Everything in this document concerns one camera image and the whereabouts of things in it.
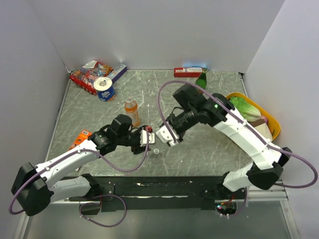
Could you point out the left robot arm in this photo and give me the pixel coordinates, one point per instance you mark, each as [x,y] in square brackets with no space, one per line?
[35,187]

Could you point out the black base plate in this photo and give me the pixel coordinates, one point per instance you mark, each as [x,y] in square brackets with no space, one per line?
[111,203]

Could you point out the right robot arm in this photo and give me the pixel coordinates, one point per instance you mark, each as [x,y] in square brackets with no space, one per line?
[267,160]

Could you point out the purple white box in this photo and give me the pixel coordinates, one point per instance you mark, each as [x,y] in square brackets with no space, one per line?
[117,72]

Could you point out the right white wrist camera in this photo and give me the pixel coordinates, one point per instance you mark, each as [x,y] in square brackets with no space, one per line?
[165,136]

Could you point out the white paper cup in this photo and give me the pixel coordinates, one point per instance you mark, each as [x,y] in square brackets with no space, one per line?
[261,126]

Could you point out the yellow basket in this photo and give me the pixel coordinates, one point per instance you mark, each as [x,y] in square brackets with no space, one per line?
[273,124]

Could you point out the toilet paper roll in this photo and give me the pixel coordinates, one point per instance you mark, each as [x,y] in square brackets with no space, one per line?
[104,89]

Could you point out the orange drink bottle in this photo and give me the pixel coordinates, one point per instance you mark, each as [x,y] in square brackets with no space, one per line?
[131,109]

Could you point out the green glass bottle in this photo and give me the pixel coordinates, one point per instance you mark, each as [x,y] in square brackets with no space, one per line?
[202,79]

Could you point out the white bottle cap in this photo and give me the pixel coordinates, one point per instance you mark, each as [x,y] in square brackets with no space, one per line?
[156,151]

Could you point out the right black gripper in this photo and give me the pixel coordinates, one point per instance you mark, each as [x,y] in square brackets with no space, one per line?
[180,134]

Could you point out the red box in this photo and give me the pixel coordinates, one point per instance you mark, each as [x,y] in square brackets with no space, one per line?
[187,72]

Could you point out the green lettuce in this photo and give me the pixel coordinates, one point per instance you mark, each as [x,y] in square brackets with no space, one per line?
[247,111]

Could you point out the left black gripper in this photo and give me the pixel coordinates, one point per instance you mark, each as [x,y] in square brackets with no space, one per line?
[137,149]

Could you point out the red snack bag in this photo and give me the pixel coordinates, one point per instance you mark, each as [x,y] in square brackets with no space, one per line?
[86,75]

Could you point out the orange snack box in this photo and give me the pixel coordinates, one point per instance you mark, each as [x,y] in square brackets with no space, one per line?
[83,135]

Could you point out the blue box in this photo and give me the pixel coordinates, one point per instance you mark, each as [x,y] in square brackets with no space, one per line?
[194,65]

